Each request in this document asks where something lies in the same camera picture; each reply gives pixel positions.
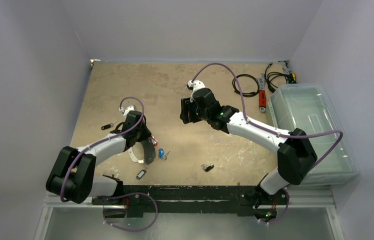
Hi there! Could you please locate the yellow black connector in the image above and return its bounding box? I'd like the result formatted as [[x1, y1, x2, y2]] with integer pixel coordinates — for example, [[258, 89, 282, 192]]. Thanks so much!
[[288, 73, 297, 84]]

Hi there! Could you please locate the orange handled tool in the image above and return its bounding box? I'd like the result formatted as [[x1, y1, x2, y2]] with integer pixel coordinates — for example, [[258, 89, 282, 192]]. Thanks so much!
[[257, 76, 266, 113]]

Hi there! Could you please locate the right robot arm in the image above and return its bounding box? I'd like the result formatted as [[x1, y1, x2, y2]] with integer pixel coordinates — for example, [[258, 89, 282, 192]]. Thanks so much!
[[180, 88, 317, 204]]

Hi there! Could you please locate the coiled black cable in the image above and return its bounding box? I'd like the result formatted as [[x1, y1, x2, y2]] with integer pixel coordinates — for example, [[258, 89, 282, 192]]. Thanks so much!
[[232, 73, 260, 98]]

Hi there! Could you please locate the silver key holder strip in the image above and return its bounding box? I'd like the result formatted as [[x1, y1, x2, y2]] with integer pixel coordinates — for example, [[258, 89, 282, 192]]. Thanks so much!
[[128, 148, 144, 164]]

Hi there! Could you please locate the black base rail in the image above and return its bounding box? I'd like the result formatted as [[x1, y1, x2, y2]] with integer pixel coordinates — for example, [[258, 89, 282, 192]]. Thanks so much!
[[92, 185, 289, 221]]

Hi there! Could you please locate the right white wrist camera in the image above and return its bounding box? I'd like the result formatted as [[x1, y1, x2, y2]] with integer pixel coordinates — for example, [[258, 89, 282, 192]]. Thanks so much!
[[187, 80, 205, 103]]

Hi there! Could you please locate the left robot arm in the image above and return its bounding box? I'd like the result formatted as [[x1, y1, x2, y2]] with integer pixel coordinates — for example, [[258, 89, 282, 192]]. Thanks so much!
[[46, 110, 152, 205]]

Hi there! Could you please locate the black tagged key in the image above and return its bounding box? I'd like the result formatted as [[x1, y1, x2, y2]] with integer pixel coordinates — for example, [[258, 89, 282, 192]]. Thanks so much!
[[136, 169, 147, 180]]

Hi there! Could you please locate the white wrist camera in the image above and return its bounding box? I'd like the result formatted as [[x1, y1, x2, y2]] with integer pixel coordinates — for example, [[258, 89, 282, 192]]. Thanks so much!
[[119, 105, 136, 118], [187, 80, 205, 103]]

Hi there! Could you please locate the black key fob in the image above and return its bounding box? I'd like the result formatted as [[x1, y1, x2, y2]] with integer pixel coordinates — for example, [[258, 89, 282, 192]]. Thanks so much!
[[202, 164, 214, 172]]

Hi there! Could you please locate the purple cable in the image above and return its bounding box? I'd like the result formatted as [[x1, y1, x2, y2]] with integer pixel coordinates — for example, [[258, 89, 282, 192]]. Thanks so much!
[[60, 96, 146, 203], [190, 62, 344, 173]]

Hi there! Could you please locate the clear plastic storage bin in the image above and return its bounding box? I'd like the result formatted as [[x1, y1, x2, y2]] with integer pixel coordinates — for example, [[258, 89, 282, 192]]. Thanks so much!
[[267, 83, 359, 185]]

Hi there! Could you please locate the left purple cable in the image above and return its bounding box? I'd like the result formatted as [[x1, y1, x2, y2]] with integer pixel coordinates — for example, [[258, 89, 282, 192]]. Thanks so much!
[[60, 96, 146, 203]]

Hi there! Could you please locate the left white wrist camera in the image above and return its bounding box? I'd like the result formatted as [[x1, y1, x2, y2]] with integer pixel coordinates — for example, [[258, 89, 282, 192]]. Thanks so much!
[[119, 105, 136, 118]]

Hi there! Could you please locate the black cable bundle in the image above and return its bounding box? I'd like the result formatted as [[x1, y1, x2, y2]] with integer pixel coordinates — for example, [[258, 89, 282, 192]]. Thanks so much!
[[264, 62, 290, 94]]

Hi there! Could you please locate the red tagged key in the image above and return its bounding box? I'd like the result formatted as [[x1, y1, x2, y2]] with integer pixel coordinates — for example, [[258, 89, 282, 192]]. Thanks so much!
[[150, 136, 158, 147]]

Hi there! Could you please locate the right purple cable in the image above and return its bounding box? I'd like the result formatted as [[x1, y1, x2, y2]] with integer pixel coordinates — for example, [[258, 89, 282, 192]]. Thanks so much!
[[190, 62, 344, 173]]

